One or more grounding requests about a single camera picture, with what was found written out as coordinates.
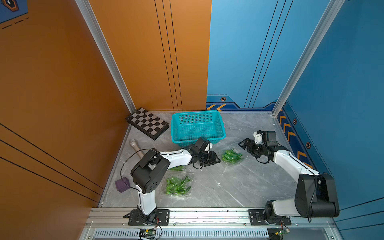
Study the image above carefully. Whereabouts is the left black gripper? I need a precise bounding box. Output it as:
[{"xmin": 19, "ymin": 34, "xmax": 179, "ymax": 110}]
[{"xmin": 198, "ymin": 150, "xmax": 222, "ymax": 167}]

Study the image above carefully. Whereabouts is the clear pepper container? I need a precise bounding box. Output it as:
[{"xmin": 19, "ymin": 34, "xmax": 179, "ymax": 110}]
[
  {"xmin": 161, "ymin": 174, "xmax": 193, "ymax": 198},
  {"xmin": 222, "ymin": 149, "xmax": 243, "ymax": 164},
  {"xmin": 169, "ymin": 166, "xmax": 186, "ymax": 172}
]

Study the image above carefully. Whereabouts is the teal plastic basket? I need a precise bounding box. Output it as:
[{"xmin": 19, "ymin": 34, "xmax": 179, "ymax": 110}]
[{"xmin": 171, "ymin": 111, "xmax": 226, "ymax": 147}]

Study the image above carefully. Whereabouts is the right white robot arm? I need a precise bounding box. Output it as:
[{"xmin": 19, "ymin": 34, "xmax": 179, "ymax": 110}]
[{"xmin": 238, "ymin": 130, "xmax": 340, "ymax": 225}]

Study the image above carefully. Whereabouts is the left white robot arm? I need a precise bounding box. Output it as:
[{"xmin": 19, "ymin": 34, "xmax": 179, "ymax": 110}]
[{"xmin": 130, "ymin": 137, "xmax": 221, "ymax": 225}]

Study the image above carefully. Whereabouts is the clear pepper container front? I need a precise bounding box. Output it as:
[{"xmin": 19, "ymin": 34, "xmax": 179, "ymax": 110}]
[{"xmin": 161, "ymin": 174, "xmax": 193, "ymax": 198}]

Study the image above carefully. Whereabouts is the black white checkerboard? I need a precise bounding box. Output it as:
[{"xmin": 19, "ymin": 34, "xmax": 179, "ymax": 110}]
[{"xmin": 126, "ymin": 108, "xmax": 170, "ymax": 140}]

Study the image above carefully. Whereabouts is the right circuit board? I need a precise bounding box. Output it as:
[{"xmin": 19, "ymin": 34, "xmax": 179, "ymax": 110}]
[{"xmin": 275, "ymin": 229, "xmax": 291, "ymax": 237}]

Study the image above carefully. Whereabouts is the circuit board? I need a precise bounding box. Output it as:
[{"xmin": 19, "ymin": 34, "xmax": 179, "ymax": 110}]
[
  {"xmin": 275, "ymin": 229, "xmax": 291, "ymax": 237},
  {"xmin": 139, "ymin": 229, "xmax": 157, "ymax": 240}
]

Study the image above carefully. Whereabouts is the left circuit board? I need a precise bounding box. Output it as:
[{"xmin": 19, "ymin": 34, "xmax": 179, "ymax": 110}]
[{"xmin": 139, "ymin": 229, "xmax": 157, "ymax": 240}]

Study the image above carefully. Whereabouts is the purple cube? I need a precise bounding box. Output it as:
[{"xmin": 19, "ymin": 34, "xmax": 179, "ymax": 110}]
[{"xmin": 115, "ymin": 177, "xmax": 131, "ymax": 193}]

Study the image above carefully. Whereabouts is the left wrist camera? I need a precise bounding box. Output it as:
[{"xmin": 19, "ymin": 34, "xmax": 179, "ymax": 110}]
[{"xmin": 206, "ymin": 143, "xmax": 213, "ymax": 151}]

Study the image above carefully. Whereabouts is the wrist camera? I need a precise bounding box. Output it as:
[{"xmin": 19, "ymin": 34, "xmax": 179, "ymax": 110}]
[
  {"xmin": 253, "ymin": 130, "xmax": 264, "ymax": 145},
  {"xmin": 206, "ymin": 143, "xmax": 213, "ymax": 151}
]

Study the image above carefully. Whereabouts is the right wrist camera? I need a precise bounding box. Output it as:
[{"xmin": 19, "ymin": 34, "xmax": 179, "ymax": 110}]
[{"xmin": 253, "ymin": 130, "xmax": 264, "ymax": 145}]

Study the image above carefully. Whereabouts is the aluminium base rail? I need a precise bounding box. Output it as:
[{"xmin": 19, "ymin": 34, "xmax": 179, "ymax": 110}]
[{"xmin": 80, "ymin": 208, "xmax": 343, "ymax": 240}]

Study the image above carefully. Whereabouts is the right aluminium frame post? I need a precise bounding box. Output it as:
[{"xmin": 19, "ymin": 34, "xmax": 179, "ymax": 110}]
[{"xmin": 272, "ymin": 0, "xmax": 345, "ymax": 118}]

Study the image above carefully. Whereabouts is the aluminium frame post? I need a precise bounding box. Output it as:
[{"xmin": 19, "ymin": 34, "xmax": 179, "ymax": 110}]
[
  {"xmin": 75, "ymin": 0, "xmax": 137, "ymax": 113},
  {"xmin": 272, "ymin": 0, "xmax": 345, "ymax": 118}
]

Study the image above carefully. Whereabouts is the left aluminium frame post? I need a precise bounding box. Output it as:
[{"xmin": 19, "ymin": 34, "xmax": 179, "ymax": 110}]
[{"xmin": 75, "ymin": 0, "xmax": 137, "ymax": 113}]

